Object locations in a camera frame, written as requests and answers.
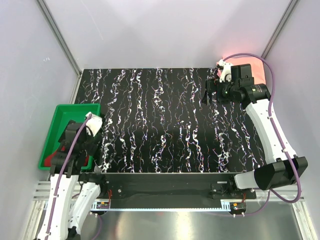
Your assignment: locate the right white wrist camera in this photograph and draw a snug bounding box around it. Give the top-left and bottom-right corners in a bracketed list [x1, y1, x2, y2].
[216, 59, 234, 83]

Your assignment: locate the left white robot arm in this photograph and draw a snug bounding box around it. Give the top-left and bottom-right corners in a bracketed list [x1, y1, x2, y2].
[36, 114, 108, 240]

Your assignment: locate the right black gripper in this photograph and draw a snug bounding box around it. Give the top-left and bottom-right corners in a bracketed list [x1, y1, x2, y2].
[201, 78, 239, 106]

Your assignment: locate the right aluminium frame post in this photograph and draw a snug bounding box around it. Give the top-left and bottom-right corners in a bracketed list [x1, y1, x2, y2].
[261, 0, 301, 59]

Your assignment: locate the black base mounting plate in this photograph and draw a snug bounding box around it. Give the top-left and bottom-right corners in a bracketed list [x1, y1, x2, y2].
[93, 173, 257, 212]

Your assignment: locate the purple cable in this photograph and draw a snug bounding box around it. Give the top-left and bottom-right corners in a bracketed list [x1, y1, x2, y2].
[207, 52, 302, 217]
[42, 113, 105, 240]

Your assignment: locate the aluminium frame post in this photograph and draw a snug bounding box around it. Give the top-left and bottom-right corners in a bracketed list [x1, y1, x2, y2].
[261, 0, 301, 59]
[35, 0, 82, 77]

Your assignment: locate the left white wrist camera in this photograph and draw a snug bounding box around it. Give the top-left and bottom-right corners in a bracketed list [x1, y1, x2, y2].
[85, 112, 103, 137]

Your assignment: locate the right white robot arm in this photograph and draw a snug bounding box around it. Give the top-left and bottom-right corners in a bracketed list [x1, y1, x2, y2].
[201, 60, 308, 199]

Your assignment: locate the folded salmon pink t shirt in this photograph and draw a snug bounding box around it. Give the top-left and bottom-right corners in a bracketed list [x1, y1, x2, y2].
[224, 56, 266, 85]

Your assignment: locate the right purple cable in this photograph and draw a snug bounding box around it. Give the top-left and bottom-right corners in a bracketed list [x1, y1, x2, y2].
[207, 52, 302, 217]

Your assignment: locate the aluminium rail profile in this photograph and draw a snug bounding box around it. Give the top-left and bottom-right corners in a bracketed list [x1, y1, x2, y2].
[33, 181, 305, 202]

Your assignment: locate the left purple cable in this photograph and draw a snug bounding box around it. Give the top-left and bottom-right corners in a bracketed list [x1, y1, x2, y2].
[42, 113, 105, 240]

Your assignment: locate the green plastic tray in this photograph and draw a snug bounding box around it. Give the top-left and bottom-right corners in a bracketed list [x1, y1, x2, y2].
[38, 103, 101, 171]

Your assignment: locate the left aluminium frame post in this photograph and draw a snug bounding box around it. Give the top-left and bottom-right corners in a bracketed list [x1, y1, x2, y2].
[35, 0, 82, 77]

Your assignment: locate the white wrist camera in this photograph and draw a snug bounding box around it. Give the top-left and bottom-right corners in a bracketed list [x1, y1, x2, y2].
[85, 112, 103, 137]
[216, 59, 234, 83]

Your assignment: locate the white slotted cable duct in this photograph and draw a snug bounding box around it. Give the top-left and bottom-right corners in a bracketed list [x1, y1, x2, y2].
[43, 201, 233, 212]

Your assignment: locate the red t shirt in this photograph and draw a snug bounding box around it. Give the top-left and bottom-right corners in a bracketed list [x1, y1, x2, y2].
[44, 149, 90, 167]

